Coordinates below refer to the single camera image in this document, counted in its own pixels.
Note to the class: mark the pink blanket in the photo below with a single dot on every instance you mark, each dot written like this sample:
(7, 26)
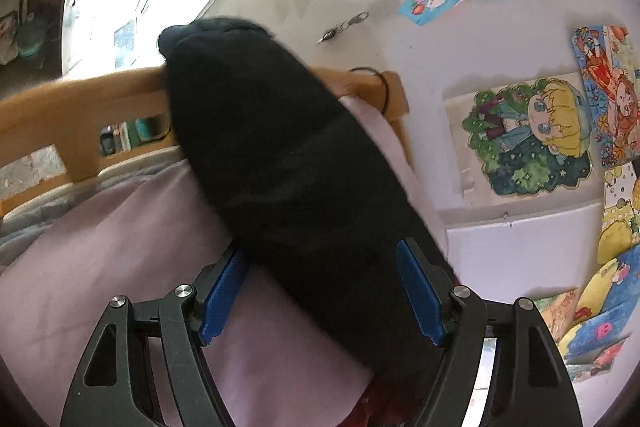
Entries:
(125, 247)

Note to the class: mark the blond chibi figure drawing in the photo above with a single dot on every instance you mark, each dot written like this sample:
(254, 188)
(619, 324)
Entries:
(540, 142)

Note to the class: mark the orange-haired girl drawing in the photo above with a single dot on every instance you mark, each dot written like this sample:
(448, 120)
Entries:
(607, 87)

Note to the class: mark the wooden bed frame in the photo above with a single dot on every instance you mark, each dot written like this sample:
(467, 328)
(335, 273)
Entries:
(65, 112)

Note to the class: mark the blue fish drawing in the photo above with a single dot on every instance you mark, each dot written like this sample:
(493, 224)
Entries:
(607, 322)

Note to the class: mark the yellow pineapple drawing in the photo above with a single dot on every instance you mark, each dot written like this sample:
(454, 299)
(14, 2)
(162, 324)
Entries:
(622, 217)

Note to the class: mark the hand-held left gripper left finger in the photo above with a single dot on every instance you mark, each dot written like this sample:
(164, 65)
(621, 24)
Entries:
(220, 302)

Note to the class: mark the black pillow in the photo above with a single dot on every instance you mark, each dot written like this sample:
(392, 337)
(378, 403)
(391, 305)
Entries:
(280, 167)

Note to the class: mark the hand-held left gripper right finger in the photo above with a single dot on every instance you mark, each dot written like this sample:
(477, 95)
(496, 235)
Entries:
(417, 292)

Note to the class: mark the colourful landscape drawing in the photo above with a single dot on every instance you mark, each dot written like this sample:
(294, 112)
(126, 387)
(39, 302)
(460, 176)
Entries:
(556, 312)

